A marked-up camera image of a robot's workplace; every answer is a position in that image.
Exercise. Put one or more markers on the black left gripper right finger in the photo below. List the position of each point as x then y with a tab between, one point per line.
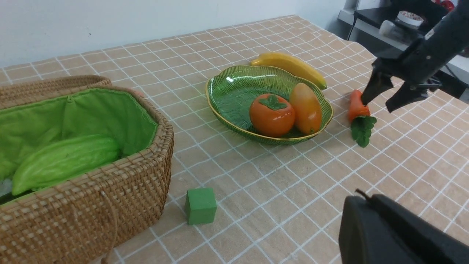
427	242

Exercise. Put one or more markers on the yellow banana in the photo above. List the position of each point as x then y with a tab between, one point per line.
292	65

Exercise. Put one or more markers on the orange persimmon green leaf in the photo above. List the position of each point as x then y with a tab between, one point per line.
271	115

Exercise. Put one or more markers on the woven wicker basket green lining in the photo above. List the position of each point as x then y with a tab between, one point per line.
85	217

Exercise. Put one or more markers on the green glass leaf plate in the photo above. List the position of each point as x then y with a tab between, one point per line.
231	93

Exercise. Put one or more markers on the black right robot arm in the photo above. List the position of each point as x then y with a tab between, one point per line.
453	26

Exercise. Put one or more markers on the orange yellow mango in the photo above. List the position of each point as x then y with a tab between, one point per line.
308	113

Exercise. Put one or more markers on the orange carrot green leaves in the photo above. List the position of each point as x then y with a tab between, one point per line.
361	121

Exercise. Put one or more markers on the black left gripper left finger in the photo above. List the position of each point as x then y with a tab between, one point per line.
365	238

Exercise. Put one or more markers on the white tape roll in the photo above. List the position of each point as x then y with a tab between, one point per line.
410	19

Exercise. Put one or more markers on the beige checkered tablecloth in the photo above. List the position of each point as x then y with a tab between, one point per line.
277	204

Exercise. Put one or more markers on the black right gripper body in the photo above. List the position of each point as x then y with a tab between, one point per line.
420	60

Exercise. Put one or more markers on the green foam cube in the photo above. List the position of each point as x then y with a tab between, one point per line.
200	206

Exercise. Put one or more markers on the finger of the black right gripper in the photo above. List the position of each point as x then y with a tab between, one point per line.
379	83
407	94

